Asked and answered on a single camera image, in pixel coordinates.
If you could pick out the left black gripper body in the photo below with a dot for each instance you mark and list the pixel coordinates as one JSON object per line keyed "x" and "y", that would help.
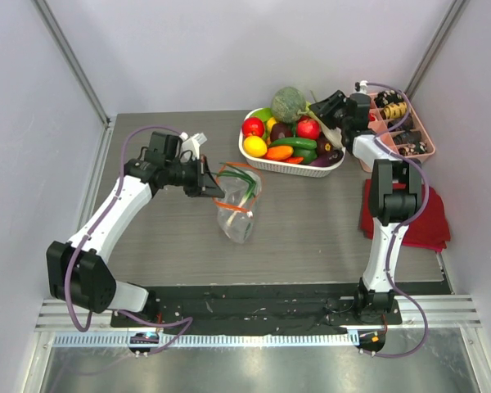
{"x": 190, "y": 175}

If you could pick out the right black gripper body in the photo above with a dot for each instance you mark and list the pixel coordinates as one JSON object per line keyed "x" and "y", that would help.
{"x": 337, "y": 108}

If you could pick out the clear zip top bag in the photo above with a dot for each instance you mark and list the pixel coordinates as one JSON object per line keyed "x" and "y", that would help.
{"x": 241, "y": 229}

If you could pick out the green onion toy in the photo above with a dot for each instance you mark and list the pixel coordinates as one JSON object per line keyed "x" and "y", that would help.
{"x": 241, "y": 188}

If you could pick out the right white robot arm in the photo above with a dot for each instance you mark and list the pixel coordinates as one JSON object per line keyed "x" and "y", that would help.
{"x": 395, "y": 196}

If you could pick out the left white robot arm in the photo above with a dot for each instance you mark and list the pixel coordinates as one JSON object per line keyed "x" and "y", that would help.
{"x": 78, "y": 272}

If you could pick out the white corn toy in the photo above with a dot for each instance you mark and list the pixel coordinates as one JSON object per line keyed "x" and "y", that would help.
{"x": 332, "y": 135}

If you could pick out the green melon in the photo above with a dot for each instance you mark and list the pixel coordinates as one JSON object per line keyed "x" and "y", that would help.
{"x": 288, "y": 105}

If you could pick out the green cucumber toy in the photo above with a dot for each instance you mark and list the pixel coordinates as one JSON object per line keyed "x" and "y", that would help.
{"x": 295, "y": 142}

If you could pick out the purple eggplant toy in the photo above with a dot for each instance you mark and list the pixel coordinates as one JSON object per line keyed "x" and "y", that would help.
{"x": 330, "y": 158}

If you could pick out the pink divided organizer tray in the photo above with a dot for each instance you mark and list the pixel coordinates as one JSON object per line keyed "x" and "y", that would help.
{"x": 386, "y": 122}

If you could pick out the yellow lemon toy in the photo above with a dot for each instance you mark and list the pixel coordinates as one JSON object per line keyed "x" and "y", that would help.
{"x": 254, "y": 146}

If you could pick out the green lime toy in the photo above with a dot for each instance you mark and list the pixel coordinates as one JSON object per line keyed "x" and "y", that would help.
{"x": 264, "y": 114}

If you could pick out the orange carrot toy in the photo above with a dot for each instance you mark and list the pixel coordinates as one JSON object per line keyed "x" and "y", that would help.
{"x": 279, "y": 153}

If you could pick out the white plastic basket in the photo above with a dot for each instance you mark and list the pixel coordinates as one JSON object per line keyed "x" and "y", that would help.
{"x": 290, "y": 165}

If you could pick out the red apple toy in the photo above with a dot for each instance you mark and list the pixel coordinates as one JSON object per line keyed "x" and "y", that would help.
{"x": 253, "y": 126}

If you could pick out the red folded cloth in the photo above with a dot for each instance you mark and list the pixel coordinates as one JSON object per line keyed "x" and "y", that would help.
{"x": 429, "y": 231}

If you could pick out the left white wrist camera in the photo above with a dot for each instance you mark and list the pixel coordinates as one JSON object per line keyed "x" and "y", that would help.
{"x": 191, "y": 145}

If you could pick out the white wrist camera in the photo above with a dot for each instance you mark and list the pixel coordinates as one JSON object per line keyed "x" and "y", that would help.
{"x": 191, "y": 145}
{"x": 361, "y": 87}

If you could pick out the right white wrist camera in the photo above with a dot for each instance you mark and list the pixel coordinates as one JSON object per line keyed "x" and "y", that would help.
{"x": 361, "y": 87}

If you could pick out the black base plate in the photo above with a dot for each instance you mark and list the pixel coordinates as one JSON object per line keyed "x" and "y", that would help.
{"x": 261, "y": 310}

